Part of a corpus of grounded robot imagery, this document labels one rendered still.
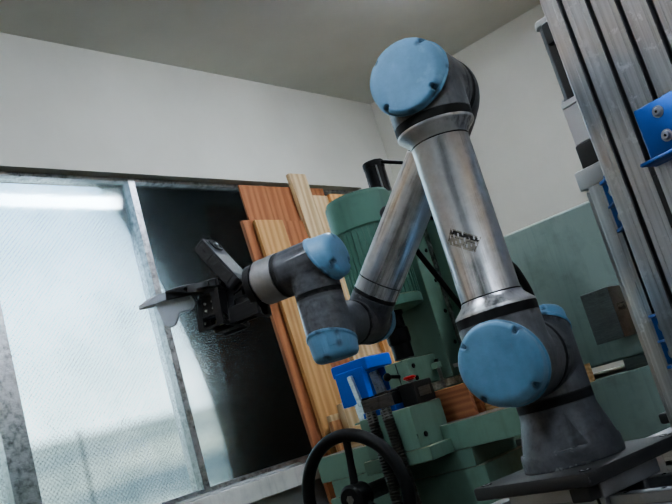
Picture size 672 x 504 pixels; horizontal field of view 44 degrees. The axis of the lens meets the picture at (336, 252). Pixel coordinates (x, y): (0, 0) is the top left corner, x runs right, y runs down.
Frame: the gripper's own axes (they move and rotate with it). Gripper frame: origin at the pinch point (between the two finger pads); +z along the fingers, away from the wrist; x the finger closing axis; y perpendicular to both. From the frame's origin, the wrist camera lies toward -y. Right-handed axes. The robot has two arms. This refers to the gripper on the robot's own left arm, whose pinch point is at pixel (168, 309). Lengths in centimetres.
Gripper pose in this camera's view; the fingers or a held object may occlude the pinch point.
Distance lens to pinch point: 147.8
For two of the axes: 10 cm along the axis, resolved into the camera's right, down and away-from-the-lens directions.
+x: 5.1, 1.7, 8.4
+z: -8.3, 3.4, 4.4
